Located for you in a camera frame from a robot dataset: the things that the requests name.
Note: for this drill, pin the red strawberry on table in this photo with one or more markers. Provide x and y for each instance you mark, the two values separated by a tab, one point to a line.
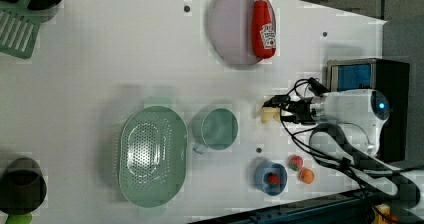
295	163

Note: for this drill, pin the black toaster oven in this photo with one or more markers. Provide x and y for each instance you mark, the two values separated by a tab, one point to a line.
387	76

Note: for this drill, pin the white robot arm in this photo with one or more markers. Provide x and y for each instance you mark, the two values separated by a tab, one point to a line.
345	135

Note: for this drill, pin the red ketchup bottle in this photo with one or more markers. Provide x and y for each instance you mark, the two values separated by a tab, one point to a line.
262	30

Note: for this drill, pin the green slotted spatula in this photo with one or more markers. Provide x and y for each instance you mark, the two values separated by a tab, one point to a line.
18	29

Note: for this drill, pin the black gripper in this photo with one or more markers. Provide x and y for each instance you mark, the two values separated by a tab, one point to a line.
297	112

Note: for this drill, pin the green perforated colander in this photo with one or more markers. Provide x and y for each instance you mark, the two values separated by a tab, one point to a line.
152	162

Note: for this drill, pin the black utensil cup lower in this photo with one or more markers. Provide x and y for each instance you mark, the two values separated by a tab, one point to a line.
23	187

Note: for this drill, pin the red strawberry in bowl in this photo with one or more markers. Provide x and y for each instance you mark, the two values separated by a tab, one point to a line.
273	179

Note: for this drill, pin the green utensil handle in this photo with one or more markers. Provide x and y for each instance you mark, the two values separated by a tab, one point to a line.
19	219

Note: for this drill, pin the green mug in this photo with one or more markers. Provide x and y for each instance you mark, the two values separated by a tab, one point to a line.
214	129

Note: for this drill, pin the yellow banana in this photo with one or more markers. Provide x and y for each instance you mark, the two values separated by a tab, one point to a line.
268	114

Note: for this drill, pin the orange fruit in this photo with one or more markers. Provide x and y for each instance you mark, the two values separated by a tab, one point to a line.
306	175

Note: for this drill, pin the blue bowl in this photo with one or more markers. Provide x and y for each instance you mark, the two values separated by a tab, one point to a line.
261	173

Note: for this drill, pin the pink plate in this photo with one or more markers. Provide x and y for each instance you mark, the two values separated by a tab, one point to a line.
229	26

